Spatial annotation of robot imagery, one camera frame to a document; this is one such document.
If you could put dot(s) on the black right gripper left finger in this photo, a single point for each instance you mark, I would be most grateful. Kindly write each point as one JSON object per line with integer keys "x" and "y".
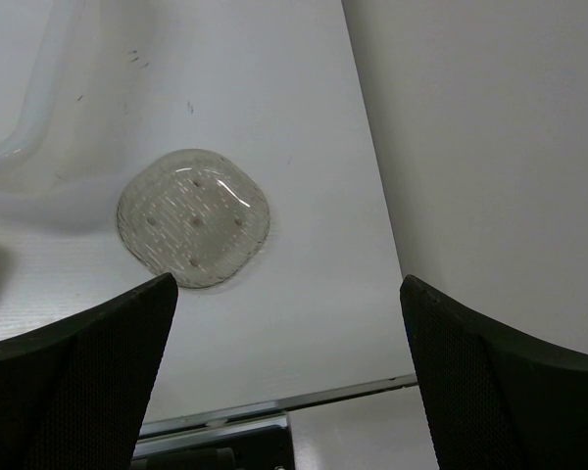
{"x": 73, "y": 393}

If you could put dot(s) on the clear glass dish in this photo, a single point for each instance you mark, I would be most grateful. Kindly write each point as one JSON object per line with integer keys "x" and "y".
{"x": 194, "y": 214}

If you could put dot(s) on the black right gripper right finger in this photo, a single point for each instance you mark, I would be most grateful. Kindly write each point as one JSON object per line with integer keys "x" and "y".
{"x": 494, "y": 397}

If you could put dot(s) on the translucent white plastic bin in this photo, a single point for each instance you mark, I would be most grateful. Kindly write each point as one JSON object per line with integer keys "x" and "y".
{"x": 91, "y": 142}

